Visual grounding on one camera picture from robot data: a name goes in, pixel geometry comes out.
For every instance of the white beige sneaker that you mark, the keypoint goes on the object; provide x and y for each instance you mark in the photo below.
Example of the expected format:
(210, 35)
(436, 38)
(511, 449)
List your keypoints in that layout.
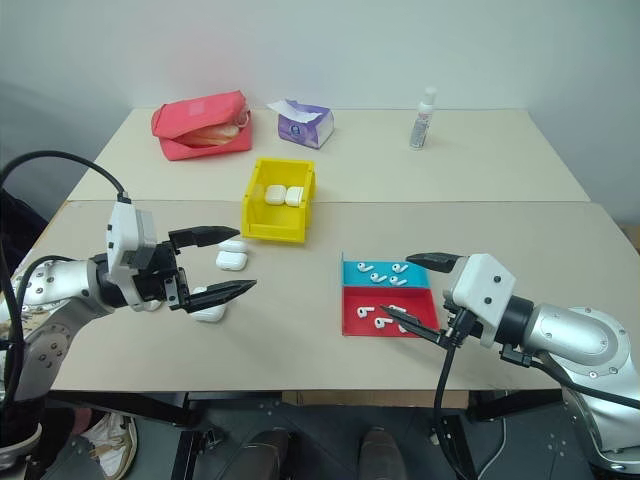
(117, 445)

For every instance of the clear white spray bottle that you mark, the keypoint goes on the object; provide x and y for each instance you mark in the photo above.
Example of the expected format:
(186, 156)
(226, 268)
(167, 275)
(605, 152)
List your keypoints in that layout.
(420, 125)

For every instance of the beige item inside pouch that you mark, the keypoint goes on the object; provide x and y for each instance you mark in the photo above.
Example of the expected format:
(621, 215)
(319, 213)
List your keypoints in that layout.
(220, 134)

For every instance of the brown cardboard strip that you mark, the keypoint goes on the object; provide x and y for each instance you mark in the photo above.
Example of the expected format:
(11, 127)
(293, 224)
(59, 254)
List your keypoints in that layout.
(375, 399)

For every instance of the yellow plastic bin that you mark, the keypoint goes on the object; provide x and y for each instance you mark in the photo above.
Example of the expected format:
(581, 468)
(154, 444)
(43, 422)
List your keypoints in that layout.
(272, 227)

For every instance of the red fabric pouch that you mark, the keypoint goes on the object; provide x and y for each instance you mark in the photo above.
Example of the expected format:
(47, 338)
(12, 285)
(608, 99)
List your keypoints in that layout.
(195, 110)

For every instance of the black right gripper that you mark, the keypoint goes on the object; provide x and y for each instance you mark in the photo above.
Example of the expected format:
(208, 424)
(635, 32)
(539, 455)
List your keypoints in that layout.
(460, 327)

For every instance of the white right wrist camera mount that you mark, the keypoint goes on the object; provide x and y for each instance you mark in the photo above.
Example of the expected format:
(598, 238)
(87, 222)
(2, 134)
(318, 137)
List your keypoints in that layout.
(485, 295)

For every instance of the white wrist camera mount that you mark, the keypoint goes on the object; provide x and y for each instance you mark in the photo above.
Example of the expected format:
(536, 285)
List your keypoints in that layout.
(485, 295)
(122, 225)

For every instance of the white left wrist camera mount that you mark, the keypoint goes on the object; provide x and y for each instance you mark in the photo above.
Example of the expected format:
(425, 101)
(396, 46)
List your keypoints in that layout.
(122, 225)

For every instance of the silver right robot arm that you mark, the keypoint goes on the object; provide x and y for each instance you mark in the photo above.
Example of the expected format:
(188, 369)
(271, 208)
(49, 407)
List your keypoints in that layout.
(575, 330)

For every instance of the purple tissue pack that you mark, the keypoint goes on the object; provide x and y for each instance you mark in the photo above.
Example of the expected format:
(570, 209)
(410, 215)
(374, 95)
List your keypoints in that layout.
(300, 131)

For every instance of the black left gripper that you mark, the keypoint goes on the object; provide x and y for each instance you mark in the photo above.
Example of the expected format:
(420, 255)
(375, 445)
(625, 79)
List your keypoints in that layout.
(160, 280)

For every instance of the black metal table frame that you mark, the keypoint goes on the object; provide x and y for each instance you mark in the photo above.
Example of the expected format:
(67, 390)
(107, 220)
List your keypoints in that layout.
(150, 406)

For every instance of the blue and red tray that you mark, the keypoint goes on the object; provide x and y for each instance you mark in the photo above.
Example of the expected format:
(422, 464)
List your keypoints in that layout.
(422, 305)

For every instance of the dark rounded foot shape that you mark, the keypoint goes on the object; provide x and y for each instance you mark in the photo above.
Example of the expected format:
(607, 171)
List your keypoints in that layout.
(265, 455)
(382, 455)

